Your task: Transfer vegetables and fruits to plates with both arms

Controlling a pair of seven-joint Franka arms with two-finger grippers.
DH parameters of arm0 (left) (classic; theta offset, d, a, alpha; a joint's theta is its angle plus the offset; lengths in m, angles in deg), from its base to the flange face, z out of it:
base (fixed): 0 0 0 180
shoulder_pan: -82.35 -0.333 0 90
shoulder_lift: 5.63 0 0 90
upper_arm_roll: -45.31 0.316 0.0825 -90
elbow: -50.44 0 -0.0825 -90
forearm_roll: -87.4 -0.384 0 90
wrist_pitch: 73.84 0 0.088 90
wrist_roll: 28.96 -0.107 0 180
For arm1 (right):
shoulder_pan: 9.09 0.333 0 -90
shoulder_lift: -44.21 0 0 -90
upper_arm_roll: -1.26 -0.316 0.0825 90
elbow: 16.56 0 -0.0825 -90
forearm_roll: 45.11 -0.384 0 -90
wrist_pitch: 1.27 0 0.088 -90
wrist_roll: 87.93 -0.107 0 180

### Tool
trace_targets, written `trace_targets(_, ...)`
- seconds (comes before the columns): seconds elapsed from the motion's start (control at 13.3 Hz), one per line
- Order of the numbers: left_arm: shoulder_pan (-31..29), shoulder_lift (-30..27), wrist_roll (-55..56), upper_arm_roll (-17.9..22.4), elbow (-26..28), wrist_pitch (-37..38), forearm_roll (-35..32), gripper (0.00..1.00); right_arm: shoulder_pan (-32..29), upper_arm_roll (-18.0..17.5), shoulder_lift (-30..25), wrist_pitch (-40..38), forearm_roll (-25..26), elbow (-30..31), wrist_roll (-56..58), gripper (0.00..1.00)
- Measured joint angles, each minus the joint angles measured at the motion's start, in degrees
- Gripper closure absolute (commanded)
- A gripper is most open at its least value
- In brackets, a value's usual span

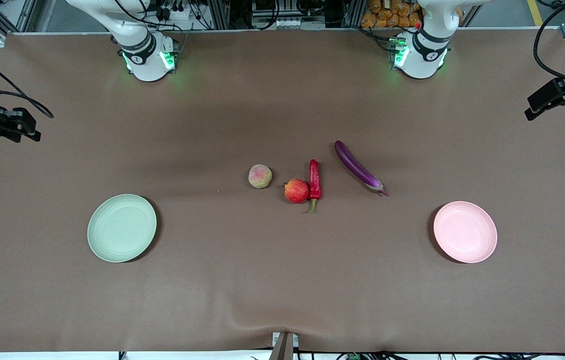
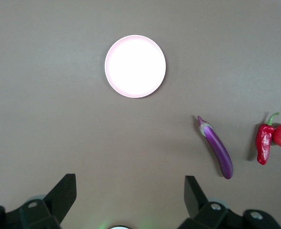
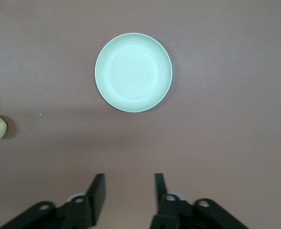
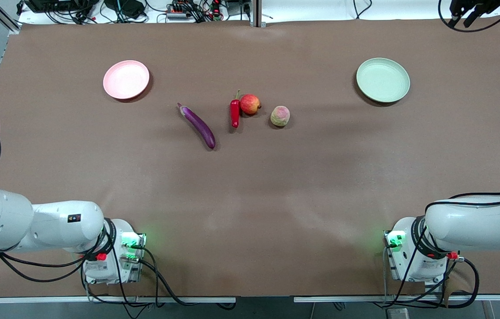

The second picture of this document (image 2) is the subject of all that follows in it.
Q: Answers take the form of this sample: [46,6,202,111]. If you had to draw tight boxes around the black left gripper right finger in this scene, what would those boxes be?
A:
[178,176,245,229]

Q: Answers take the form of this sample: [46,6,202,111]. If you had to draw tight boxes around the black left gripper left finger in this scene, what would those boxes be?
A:
[4,173,77,229]

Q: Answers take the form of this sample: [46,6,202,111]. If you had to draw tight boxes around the purple eggplant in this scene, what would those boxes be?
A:
[197,115,233,180]

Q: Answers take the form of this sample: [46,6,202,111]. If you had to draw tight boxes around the red chili pepper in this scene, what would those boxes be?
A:
[255,112,281,166]

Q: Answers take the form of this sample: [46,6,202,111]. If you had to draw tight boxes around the brown table cloth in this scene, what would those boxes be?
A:
[0,0,281,229]

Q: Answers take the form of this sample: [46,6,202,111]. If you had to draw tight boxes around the pink round plate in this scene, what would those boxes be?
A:
[104,35,167,99]

